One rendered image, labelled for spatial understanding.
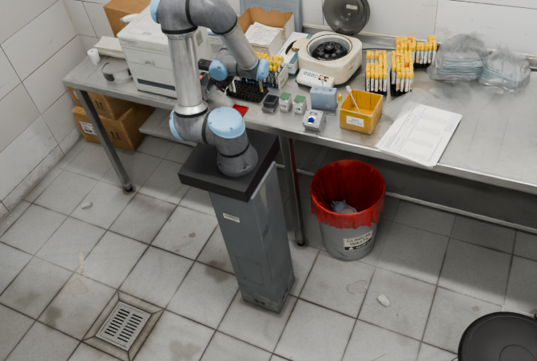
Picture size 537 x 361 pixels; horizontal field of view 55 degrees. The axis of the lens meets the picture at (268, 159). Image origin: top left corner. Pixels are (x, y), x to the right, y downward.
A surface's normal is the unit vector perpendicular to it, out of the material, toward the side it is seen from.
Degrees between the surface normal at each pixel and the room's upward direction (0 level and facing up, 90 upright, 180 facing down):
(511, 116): 0
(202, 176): 4
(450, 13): 90
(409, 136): 0
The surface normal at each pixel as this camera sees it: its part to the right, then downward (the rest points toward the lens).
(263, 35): -0.14, -0.69
